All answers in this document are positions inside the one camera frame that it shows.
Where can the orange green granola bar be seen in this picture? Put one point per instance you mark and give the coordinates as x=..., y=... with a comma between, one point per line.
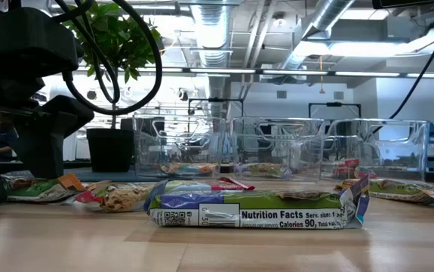
x=167, y=169
x=43, y=189
x=397, y=189
x=205, y=169

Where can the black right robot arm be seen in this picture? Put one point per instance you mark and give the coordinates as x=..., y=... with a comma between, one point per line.
x=409, y=4

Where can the white round column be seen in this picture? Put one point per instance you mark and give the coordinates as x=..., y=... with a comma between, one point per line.
x=75, y=147

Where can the person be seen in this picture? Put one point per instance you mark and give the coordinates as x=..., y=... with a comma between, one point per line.
x=5, y=145

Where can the round dark blue mat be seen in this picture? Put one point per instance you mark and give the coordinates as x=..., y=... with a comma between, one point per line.
x=99, y=175

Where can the green plant in black pot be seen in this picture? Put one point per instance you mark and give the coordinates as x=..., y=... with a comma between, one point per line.
x=109, y=151

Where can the black background monitor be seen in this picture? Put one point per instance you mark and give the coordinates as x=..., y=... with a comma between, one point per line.
x=128, y=124

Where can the clear plastic bin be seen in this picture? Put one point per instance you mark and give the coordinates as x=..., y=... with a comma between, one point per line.
x=145, y=143
x=390, y=151
x=277, y=151

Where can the long ceiling light strip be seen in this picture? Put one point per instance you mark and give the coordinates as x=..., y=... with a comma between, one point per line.
x=296, y=72

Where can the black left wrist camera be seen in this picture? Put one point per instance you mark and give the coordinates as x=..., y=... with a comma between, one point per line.
x=20, y=41

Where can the black frame stand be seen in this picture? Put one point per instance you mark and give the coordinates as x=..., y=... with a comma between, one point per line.
x=333, y=104

